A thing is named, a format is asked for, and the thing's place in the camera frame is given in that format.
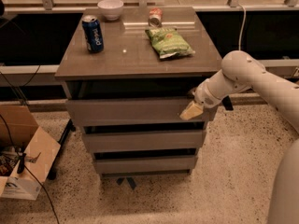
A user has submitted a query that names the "grey drawer cabinet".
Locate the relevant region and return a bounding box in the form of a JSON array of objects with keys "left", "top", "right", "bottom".
[{"left": 55, "top": 7, "right": 221, "bottom": 180}]

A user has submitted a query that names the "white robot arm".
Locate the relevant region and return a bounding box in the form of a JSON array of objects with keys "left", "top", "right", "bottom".
[{"left": 180, "top": 50, "right": 299, "bottom": 224}]

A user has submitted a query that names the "white cable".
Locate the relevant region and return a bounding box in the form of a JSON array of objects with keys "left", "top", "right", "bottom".
[{"left": 237, "top": 3, "right": 247, "bottom": 52}]

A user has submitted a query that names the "black stand leg right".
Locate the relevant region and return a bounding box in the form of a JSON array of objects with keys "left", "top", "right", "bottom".
[{"left": 222, "top": 96, "right": 234, "bottom": 111}]

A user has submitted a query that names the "white bowl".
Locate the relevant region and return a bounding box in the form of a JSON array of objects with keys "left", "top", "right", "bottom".
[{"left": 97, "top": 0, "right": 124, "bottom": 21}]

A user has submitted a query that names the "black stand leg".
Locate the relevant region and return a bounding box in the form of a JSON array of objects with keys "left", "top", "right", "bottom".
[
  {"left": 48, "top": 119, "right": 76, "bottom": 180},
  {"left": 222, "top": 96, "right": 234, "bottom": 111}
]

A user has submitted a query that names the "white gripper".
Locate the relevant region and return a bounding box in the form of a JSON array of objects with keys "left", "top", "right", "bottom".
[{"left": 179, "top": 78, "right": 221, "bottom": 120}]

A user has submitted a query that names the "green chip bag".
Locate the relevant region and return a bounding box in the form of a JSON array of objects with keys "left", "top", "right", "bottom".
[{"left": 145, "top": 28, "right": 195, "bottom": 60}]

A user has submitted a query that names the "open cardboard box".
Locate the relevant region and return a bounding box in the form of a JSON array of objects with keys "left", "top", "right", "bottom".
[{"left": 0, "top": 105, "right": 60, "bottom": 200}]

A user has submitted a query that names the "grey top drawer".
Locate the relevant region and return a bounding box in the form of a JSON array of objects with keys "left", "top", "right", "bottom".
[{"left": 64, "top": 96, "right": 219, "bottom": 128}]

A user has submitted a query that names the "black stand leg left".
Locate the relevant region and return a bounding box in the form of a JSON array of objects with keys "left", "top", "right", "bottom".
[{"left": 48, "top": 119, "right": 76, "bottom": 180}]

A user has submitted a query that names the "tipped red white can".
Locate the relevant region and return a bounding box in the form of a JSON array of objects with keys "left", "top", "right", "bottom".
[{"left": 149, "top": 7, "right": 163, "bottom": 27}]

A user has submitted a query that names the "grey drawer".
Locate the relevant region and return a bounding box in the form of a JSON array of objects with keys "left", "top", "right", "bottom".
[
  {"left": 64, "top": 96, "right": 219, "bottom": 128},
  {"left": 82, "top": 130, "right": 206, "bottom": 153},
  {"left": 93, "top": 155, "right": 197, "bottom": 174}
]

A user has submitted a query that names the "grey middle drawer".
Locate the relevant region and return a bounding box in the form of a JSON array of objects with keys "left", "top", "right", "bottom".
[{"left": 82, "top": 130, "right": 206, "bottom": 153}]

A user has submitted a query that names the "grey bottom drawer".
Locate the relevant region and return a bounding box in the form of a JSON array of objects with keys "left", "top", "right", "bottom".
[{"left": 93, "top": 155, "right": 197, "bottom": 174}]

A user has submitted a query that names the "blue soda can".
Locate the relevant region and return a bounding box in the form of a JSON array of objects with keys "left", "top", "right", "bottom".
[{"left": 82, "top": 15, "right": 104, "bottom": 53}]

